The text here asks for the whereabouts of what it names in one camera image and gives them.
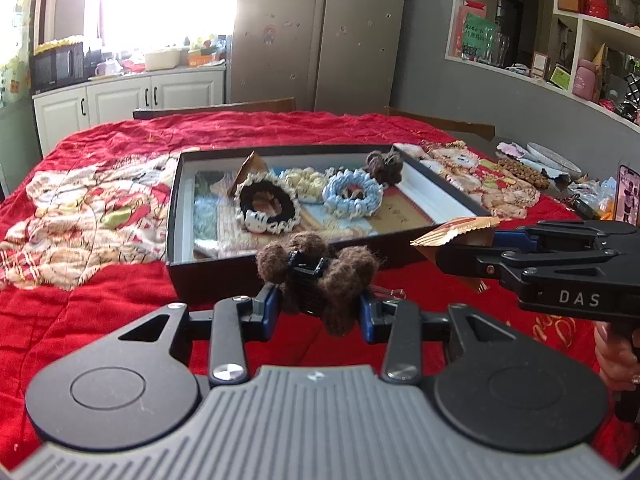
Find brown scrunchie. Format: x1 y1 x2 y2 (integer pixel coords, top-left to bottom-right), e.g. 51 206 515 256
363 150 405 188

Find green card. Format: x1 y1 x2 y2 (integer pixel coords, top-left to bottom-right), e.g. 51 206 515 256
461 16 501 61

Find brown pyramid paper packet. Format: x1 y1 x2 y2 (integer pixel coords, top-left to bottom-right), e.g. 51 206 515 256
229 151 273 198

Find black scrunchie white lace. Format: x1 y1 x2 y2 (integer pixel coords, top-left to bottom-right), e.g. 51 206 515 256
235 170 302 234

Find beige refrigerator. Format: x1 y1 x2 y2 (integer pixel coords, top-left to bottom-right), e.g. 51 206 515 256
227 0 408 116

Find clear glass mugs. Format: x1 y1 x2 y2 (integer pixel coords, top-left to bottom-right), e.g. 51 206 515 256
482 32 512 67

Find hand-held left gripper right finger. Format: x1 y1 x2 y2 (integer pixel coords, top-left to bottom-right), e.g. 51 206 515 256
357 290 531 383

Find brown bead string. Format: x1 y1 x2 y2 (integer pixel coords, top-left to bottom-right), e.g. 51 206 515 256
497 159 551 190

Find printed picture book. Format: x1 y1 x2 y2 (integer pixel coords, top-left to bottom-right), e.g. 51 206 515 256
192 165 436 256

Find cream knitted scrunchie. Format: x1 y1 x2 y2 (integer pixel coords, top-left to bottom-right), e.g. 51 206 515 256
280 166 331 205

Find cream pot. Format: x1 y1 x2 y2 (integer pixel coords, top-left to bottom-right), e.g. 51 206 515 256
144 47 182 72

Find smartphone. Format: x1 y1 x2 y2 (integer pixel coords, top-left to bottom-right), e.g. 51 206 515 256
614 164 640 226

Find gold brown paper packet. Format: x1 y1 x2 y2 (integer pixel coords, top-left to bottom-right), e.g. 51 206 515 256
410 216 501 293

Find brown fuzzy hair claw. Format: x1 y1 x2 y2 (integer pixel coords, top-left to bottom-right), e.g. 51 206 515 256
255 232 386 337

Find white kitchen cabinet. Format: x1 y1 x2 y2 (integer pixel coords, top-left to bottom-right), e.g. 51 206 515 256
32 67 227 146

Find light blue scrunchie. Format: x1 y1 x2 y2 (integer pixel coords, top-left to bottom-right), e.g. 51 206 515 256
322 166 385 218

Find black microwave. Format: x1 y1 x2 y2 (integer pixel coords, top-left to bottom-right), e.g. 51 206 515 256
30 42 86 93

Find red gift bag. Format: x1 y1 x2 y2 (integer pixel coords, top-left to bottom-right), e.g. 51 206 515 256
452 0 488 58

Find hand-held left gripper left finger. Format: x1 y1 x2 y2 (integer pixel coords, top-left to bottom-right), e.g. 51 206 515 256
119 282 278 386

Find black cardboard box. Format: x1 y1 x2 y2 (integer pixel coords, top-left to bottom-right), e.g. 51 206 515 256
166 142 493 306

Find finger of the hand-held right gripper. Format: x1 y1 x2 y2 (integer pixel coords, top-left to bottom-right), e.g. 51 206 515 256
435 242 616 293
491 221 640 257

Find red printed blanket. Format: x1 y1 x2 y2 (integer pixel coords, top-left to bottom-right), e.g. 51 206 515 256
0 110 640 466

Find person's right hand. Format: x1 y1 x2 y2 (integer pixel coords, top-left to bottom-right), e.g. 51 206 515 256
594 322 640 391

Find wooden chair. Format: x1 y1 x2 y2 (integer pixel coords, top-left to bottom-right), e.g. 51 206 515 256
132 97 297 122
387 106 496 142

